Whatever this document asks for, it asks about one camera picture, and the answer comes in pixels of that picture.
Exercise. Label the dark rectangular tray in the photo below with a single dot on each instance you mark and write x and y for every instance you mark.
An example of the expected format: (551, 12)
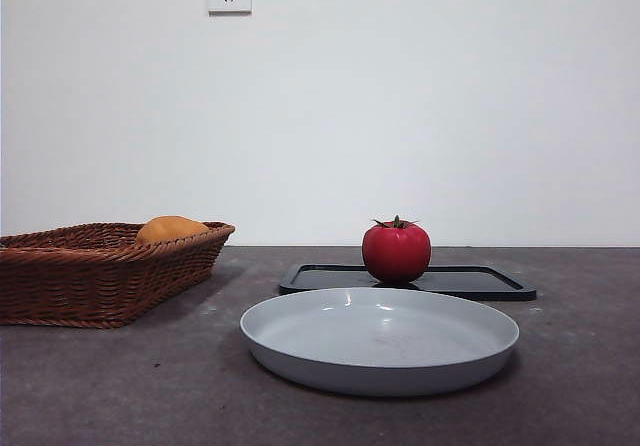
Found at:
(475, 281)

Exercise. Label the brown wicker basket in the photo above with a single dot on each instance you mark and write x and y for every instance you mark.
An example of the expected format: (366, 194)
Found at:
(100, 286)

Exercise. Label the pale grey round plate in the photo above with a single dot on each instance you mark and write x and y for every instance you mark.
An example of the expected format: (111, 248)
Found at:
(380, 346)

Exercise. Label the red tomato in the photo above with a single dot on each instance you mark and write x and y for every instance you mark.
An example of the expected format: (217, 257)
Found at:
(396, 253)

